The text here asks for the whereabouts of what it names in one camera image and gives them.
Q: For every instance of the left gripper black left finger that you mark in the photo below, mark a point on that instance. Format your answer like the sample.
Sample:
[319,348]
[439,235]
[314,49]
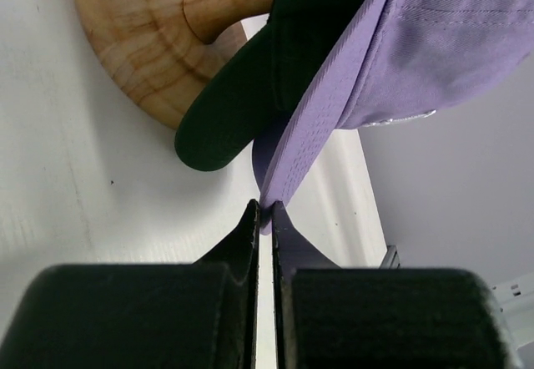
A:
[196,315]

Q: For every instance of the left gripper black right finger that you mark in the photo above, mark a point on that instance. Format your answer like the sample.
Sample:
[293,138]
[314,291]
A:
[332,317]

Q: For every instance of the lilac baseball cap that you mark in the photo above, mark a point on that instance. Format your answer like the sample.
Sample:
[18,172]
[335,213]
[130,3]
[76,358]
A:
[397,60]

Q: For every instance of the dark green baseball cap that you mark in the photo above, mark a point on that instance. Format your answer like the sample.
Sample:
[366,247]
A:
[266,79]

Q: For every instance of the wooden hat stand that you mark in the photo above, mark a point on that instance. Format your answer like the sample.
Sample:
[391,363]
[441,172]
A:
[163,53]

